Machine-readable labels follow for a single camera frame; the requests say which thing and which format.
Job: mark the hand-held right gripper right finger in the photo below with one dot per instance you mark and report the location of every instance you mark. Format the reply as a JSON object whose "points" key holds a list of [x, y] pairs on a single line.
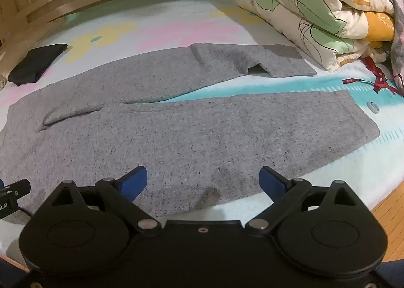
{"points": [[269, 178]]}

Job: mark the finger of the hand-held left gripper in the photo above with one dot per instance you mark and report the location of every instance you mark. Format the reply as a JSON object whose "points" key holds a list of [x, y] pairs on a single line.
{"points": [[19, 187]]}

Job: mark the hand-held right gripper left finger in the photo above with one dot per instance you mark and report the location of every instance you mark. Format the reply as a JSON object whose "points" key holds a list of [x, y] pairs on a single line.
{"points": [[136, 179]]}

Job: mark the beige pillow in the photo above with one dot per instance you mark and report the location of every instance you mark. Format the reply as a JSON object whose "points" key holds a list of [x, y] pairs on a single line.
{"points": [[2, 81]]}

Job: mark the black folded cloth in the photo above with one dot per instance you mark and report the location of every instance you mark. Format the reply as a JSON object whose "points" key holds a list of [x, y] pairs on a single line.
{"points": [[34, 65]]}

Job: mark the floral bed sheet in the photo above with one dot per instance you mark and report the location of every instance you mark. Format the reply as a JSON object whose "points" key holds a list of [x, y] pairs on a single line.
{"points": [[157, 32]]}

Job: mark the cream floral folded quilt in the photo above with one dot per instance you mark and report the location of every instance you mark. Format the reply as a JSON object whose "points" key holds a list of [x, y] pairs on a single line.
{"points": [[299, 7]]}

